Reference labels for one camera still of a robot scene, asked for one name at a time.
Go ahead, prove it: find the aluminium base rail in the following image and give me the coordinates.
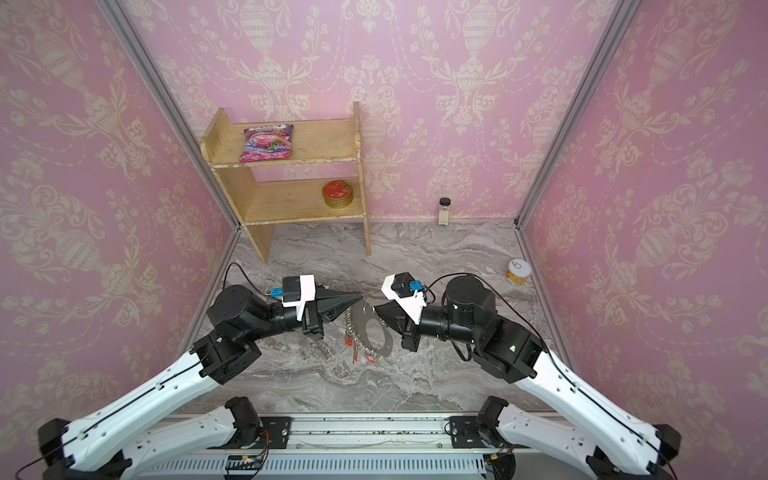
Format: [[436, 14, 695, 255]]
[[173, 410, 499, 451]]

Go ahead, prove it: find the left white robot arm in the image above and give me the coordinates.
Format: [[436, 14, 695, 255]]
[[38, 275, 363, 479]]

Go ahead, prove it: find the red gold round tin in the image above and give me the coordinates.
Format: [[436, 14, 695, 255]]
[[322, 180, 354, 209]]

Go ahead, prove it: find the aluminium corner post right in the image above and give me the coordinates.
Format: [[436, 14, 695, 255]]
[[514, 0, 642, 228]]

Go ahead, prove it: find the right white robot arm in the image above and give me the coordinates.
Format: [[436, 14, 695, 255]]
[[375, 272, 681, 479]]

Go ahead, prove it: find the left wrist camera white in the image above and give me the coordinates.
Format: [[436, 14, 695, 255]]
[[270, 275, 316, 321]]

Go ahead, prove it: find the aluminium corner post left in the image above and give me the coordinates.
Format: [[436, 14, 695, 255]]
[[95, 0, 242, 229]]

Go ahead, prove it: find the aluminium corner post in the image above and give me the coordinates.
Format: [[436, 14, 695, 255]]
[[95, 0, 242, 229], [514, 0, 642, 228]]

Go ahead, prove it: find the wooden two-tier shelf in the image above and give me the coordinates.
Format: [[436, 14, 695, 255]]
[[200, 101, 372, 263]]

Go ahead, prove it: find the spice jar black lid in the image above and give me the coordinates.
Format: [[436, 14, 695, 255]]
[[438, 197, 452, 226]]

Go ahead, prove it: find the pink snack bag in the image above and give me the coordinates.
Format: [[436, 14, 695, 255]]
[[239, 124, 294, 163]]

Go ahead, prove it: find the white perforated cable tray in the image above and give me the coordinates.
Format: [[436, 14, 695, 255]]
[[139, 452, 486, 479]]

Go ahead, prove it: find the orange fruit can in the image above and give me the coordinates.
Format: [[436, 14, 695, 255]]
[[505, 258, 533, 285]]

